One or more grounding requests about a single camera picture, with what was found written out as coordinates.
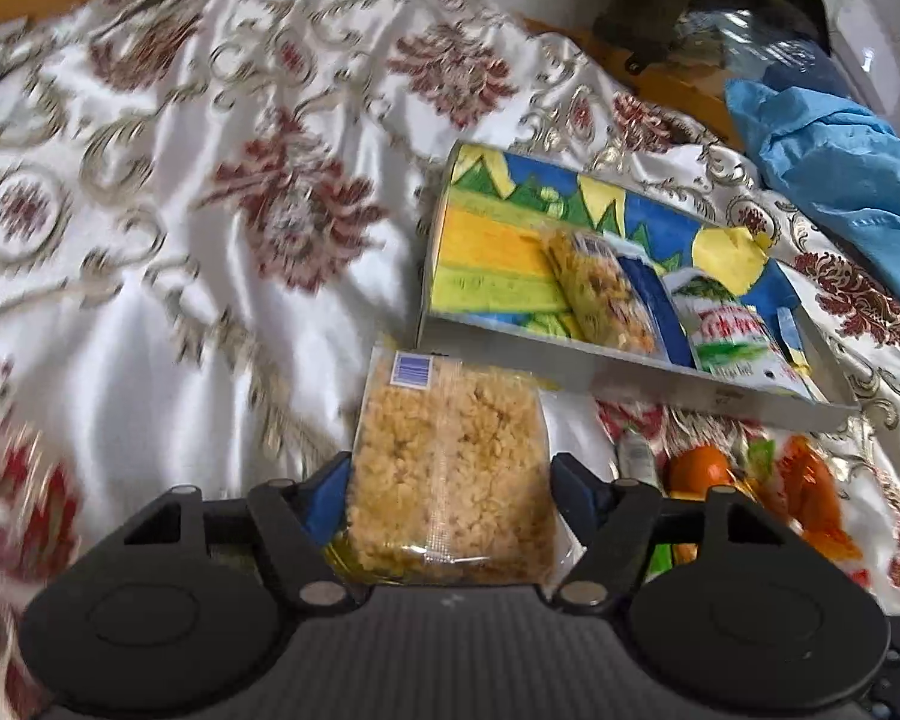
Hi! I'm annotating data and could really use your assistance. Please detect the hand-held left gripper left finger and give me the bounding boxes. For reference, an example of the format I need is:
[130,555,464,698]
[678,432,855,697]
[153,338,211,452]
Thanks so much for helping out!
[82,451,368,612]

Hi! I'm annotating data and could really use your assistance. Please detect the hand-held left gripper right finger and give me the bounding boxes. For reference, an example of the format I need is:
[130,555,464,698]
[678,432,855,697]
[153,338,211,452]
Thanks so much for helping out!
[544,451,818,612]

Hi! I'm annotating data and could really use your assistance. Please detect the green stick snack packet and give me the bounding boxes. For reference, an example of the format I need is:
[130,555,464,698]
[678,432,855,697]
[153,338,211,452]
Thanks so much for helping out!
[616,431,680,578]

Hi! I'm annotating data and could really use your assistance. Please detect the rice crisp cake packet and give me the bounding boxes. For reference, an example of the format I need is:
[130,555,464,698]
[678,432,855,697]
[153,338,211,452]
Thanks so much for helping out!
[322,345,560,590]

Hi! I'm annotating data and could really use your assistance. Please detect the round orange snack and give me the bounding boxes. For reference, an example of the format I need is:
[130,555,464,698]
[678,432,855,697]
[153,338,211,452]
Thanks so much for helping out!
[664,444,732,500]

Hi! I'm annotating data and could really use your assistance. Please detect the small peanut snack packet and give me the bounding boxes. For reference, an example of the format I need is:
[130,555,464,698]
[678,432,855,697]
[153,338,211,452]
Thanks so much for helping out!
[544,229,665,357]

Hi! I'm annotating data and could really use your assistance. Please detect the blue snack packet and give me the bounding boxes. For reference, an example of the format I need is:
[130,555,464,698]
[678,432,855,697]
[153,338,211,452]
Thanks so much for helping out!
[619,240,698,368]

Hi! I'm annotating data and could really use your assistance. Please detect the white green snack packet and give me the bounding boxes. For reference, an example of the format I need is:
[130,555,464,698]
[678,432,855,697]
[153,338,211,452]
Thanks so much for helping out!
[664,270,815,398]

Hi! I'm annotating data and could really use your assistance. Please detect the orange snack packet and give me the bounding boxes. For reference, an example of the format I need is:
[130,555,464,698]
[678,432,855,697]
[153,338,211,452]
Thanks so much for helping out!
[776,435,863,560]

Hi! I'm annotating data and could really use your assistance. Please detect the painted cardboard tray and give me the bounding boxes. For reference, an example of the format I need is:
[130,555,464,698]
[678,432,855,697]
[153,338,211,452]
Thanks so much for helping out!
[416,141,863,432]

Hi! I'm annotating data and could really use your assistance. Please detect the printed satin blanket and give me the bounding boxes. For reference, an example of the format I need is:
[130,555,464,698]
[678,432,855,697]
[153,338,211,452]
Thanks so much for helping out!
[0,0,900,720]

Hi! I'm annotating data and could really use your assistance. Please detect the blue cloth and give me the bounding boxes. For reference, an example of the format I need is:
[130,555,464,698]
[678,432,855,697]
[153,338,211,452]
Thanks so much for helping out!
[724,79,900,297]

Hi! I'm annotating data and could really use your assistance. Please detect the brown cloth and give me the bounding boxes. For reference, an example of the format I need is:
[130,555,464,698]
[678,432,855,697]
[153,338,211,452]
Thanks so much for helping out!
[592,0,698,65]

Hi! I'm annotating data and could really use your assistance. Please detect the clear plastic bag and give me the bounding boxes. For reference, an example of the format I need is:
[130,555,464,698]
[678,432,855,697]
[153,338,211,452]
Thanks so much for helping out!
[675,7,856,98]

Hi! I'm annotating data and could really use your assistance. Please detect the white air conditioner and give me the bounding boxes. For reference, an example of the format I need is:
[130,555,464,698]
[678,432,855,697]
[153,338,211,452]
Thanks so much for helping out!
[825,0,900,136]

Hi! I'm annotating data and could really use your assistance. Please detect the wooden bed rail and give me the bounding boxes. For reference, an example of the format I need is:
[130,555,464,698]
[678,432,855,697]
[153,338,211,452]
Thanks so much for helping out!
[0,0,743,155]

